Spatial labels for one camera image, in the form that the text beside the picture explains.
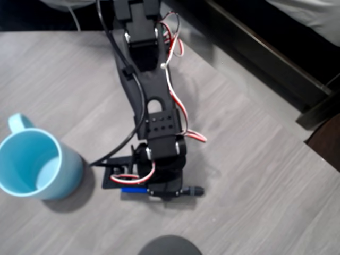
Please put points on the black round stand base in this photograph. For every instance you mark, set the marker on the black round stand base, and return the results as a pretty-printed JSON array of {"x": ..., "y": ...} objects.
[{"x": 170, "y": 245}]

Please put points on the white bedding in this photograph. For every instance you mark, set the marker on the white bedding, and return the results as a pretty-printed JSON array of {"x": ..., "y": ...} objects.
[{"x": 313, "y": 13}]

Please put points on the white cloth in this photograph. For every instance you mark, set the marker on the white cloth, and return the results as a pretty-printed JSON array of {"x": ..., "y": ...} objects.
[{"x": 69, "y": 3}]

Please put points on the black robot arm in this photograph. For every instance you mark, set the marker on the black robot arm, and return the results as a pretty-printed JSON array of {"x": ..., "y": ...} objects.
[{"x": 154, "y": 85}]

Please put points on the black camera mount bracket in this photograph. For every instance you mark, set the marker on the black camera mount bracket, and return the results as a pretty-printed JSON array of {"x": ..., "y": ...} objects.
[{"x": 111, "y": 183}]

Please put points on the light blue mug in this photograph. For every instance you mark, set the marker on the light blue mug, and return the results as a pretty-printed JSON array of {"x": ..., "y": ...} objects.
[{"x": 66, "y": 172}]

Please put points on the blue capped black marker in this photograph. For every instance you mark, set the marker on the blue capped black marker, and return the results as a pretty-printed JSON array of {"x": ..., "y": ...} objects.
[{"x": 132, "y": 190}]

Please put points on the black bed frame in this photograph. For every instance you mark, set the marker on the black bed frame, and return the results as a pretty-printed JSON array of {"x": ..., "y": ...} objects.
[{"x": 265, "y": 53}]

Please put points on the dark brown round furniture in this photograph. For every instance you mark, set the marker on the dark brown round furniture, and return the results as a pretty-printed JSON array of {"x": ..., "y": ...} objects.
[{"x": 328, "y": 143}]

